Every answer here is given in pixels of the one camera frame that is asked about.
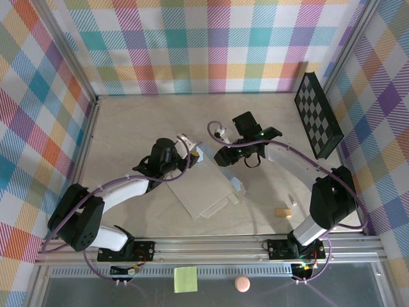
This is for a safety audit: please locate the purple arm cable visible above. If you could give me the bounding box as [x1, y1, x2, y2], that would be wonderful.
[41, 135, 193, 284]
[207, 120, 369, 284]

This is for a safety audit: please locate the aluminium mounting rail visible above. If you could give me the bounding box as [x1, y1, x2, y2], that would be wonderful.
[34, 234, 389, 267]

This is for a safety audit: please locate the aluminium side rail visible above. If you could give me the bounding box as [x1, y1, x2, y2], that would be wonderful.
[54, 95, 101, 240]
[328, 91, 367, 236]

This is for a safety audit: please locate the pink round disc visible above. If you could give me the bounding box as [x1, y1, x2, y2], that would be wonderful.
[234, 275, 251, 293]

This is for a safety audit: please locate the clear acrylic panel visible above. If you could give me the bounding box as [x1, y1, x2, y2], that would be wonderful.
[31, 262, 397, 307]

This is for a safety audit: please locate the small circuit board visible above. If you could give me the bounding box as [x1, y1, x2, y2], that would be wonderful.
[291, 262, 316, 279]
[109, 265, 142, 277]

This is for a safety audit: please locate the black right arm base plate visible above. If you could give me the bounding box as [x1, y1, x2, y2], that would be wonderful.
[266, 237, 327, 261]

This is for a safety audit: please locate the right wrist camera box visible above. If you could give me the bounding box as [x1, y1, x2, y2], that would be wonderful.
[215, 127, 231, 145]

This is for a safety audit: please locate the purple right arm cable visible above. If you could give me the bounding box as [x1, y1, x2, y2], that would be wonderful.
[207, 120, 369, 284]

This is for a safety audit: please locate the aluminium corner post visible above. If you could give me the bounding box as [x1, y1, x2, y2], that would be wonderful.
[321, 0, 384, 94]
[30, 0, 100, 105]

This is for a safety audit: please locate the green sticky note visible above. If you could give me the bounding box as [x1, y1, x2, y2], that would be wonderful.
[173, 265, 199, 294]

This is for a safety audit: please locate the black checkerboard calibration board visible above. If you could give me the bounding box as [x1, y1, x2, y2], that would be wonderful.
[293, 71, 345, 161]

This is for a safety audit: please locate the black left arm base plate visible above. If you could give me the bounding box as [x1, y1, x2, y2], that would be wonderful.
[96, 240, 157, 263]

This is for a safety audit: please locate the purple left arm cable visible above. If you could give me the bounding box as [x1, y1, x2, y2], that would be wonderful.
[41, 135, 193, 284]

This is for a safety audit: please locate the white paper box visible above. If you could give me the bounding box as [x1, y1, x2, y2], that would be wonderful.
[166, 140, 247, 221]

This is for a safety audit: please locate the slotted metal strip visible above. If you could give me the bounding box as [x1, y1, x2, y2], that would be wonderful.
[50, 267, 295, 278]

